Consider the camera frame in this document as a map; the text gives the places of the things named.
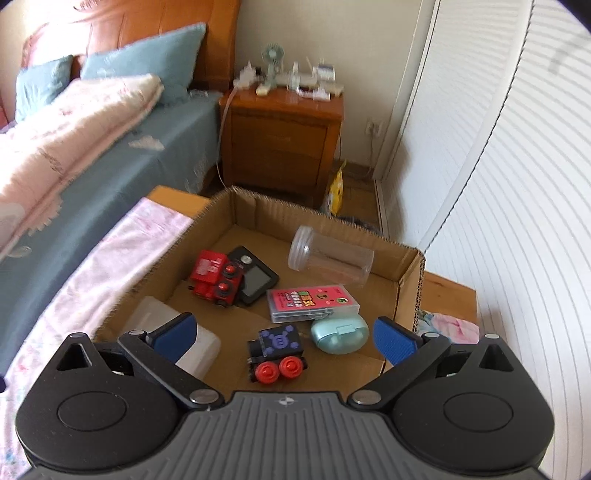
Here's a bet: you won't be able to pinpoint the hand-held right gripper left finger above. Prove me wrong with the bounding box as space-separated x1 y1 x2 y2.
55 312 221 409

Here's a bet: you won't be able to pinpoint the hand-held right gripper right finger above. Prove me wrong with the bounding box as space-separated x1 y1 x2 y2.
347 316 514 409

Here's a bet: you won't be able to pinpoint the white translucent plastic box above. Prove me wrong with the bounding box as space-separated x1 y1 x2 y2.
121 296 221 378

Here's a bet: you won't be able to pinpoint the mint green plastic case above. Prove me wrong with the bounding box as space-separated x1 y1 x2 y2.
310 315 370 356

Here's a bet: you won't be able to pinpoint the red toy train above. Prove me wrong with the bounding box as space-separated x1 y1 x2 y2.
189 250 245 309

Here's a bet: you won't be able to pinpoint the red card box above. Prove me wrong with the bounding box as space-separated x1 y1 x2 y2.
267 285 361 324

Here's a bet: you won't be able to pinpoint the black toy car red wheels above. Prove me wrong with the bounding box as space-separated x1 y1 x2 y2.
246 325 309 385

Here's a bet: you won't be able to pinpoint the clear plastic jar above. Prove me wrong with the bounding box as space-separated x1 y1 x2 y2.
287 226 375 286

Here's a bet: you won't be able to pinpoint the cardboard box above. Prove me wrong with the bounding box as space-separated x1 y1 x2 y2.
92 185 426 402

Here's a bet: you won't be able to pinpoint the black digital timer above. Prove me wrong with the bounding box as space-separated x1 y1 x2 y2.
226 246 280 306

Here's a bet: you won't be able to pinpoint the yellow bag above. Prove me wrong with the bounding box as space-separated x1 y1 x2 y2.
323 159 348 215

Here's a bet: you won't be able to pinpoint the blue bed sheet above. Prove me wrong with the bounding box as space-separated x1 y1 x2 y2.
0 90 223 370

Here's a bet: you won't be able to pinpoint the white louvered wardrobe door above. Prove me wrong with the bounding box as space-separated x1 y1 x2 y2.
374 0 591 480

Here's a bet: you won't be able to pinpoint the wooden nightstand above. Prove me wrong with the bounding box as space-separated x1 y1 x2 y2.
219 88 345 208

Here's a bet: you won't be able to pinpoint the pink floral quilt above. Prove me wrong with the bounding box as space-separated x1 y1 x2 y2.
0 74 164 259

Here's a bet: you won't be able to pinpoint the white power strip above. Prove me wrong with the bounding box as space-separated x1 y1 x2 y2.
233 62 259 89

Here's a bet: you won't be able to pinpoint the white small device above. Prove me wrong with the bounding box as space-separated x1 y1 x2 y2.
311 62 335 93

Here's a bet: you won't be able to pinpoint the large blue pillow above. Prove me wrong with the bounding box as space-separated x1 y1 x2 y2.
79 22 207 106

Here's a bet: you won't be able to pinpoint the small blue pillow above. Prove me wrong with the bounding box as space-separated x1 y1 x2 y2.
15 54 75 123

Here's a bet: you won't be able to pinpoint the small green desk fan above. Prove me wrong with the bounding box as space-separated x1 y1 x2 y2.
262 44 283 89

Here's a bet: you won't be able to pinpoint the wooden bed headboard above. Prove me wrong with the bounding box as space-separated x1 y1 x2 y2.
21 0 243 90

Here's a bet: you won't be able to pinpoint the white cable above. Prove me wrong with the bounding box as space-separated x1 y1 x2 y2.
215 88 237 185

